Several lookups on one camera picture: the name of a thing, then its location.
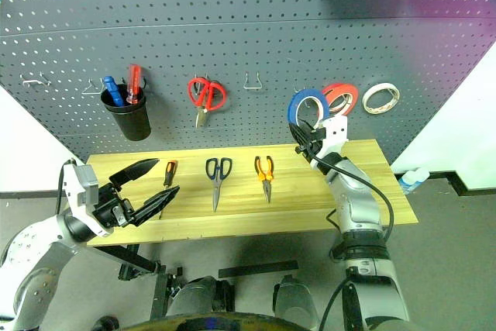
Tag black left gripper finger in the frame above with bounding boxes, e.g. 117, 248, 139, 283
108, 158, 160, 193
133, 185, 181, 228

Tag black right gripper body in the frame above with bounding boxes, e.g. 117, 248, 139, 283
295, 131, 325, 164

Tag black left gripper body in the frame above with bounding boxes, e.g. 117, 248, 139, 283
91, 182, 137, 230

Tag blue tape roll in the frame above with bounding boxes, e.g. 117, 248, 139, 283
287, 88, 332, 129

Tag blue black handled scissors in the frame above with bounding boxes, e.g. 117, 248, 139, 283
205, 157, 234, 213

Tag orange black pliers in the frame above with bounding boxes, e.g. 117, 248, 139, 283
253, 155, 275, 204

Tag red tape roll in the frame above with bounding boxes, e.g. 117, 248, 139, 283
321, 82, 360, 117

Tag white tape roll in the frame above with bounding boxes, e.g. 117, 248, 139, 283
361, 81, 401, 116

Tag dark grey pegboard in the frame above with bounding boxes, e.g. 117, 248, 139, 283
0, 0, 496, 166

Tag orange black screwdriver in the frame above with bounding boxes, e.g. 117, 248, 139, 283
157, 160, 179, 219

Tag black cup holder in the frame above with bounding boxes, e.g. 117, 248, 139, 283
100, 83, 153, 142

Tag black metal table leg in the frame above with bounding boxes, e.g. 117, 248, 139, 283
91, 243, 184, 321

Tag silver left robot thigh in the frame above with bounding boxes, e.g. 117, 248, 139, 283
166, 275, 236, 319

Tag silver robot thigh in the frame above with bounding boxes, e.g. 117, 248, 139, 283
166, 275, 236, 319
272, 273, 321, 326

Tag clear plastic bottle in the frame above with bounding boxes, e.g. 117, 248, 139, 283
398, 167, 429, 196

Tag black table crossbar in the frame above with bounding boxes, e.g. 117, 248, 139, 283
217, 260, 300, 279

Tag dark rounded robot torso edge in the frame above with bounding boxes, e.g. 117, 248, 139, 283
115, 309, 323, 331

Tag silver right robot thigh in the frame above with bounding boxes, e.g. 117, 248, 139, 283
272, 273, 321, 326

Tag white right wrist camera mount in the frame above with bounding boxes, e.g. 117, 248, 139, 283
318, 115, 349, 162

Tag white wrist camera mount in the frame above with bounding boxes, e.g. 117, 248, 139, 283
63, 163, 114, 238
318, 115, 349, 162

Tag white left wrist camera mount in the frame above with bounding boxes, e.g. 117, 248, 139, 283
63, 163, 114, 238

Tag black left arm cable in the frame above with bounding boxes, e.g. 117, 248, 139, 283
57, 158, 77, 215

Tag silver wire pegboard hook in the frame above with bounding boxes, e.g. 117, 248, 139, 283
81, 78, 106, 95
243, 71, 265, 91
20, 71, 52, 88

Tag red handled screwdriver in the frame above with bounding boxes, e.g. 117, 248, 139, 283
126, 64, 143, 105

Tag red handled scissors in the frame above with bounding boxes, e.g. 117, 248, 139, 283
188, 77, 228, 129

